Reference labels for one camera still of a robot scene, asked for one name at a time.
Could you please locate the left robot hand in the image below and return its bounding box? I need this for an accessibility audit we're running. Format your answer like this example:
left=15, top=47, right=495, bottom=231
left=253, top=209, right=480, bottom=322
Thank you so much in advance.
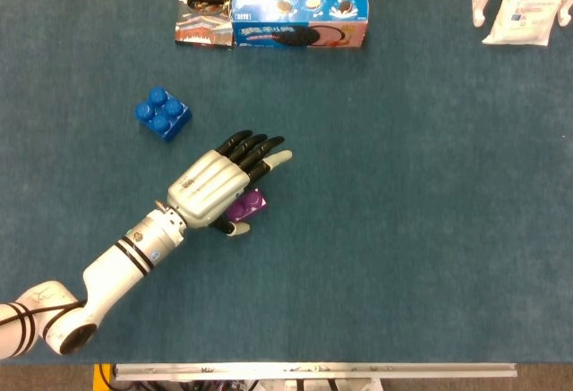
left=167, top=129, right=294, bottom=238

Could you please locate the purple toy brick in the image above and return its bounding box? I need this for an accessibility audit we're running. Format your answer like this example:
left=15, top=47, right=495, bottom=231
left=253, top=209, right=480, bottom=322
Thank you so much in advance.
left=225, top=187, right=269, bottom=224

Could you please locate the blue toy brick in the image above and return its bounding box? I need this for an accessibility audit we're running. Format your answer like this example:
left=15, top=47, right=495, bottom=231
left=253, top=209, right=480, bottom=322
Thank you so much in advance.
left=134, top=86, right=193, bottom=143

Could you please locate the palace print flat box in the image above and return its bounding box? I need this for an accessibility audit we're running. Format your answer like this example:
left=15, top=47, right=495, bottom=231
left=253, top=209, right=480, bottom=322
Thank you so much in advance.
left=174, top=0, right=312, bottom=48

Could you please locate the teal felt table cloth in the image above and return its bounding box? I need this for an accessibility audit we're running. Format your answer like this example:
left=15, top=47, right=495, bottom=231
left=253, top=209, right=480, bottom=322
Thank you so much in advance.
left=0, top=0, right=573, bottom=366

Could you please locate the blue Oreo cookie box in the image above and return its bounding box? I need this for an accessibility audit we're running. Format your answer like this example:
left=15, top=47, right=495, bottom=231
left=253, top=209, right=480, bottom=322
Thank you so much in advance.
left=228, top=0, right=370, bottom=50

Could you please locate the white printed pouch bag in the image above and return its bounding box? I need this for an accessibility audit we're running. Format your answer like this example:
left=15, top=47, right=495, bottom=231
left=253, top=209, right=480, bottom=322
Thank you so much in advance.
left=482, top=0, right=573, bottom=47

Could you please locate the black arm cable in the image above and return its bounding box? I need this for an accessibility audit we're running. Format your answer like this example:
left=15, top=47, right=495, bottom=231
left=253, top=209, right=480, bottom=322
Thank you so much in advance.
left=0, top=300, right=87, bottom=327

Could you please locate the aluminium profile rail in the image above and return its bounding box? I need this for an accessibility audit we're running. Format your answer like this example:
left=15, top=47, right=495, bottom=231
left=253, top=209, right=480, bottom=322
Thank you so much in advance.
left=111, top=362, right=518, bottom=382

